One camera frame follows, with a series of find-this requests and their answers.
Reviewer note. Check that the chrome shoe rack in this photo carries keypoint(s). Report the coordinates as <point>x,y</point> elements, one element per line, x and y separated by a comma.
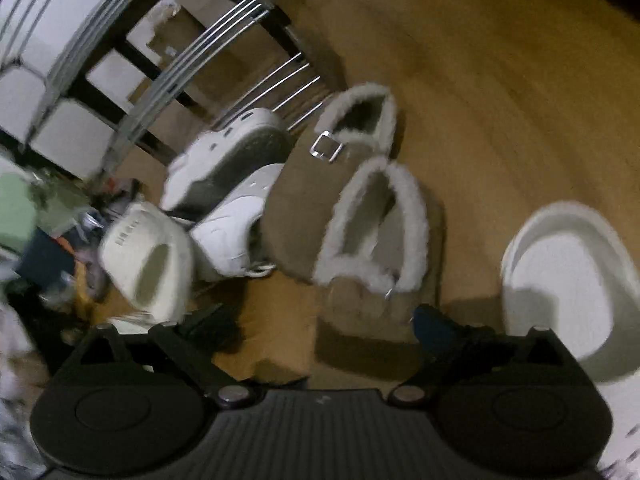
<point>220,22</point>

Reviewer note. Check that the striped blanket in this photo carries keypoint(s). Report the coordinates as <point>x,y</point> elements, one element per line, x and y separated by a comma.
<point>12,340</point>

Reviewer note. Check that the green cloth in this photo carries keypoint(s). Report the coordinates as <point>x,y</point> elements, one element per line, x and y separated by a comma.
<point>15,205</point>

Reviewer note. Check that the white sneaker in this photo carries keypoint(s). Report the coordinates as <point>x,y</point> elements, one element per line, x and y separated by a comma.
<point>220,160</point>
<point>230,240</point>

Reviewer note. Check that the white slide slipper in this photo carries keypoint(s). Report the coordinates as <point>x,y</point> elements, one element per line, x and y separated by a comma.
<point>125,240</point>
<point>565,270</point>

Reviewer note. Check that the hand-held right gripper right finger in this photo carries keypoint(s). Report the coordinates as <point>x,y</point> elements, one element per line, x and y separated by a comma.
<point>431,326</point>

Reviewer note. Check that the tan fur-lined clog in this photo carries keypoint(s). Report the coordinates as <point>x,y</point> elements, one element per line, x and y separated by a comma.
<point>305,200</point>
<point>360,310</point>

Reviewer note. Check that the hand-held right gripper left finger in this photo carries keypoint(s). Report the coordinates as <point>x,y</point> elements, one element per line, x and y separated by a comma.
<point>207,321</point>

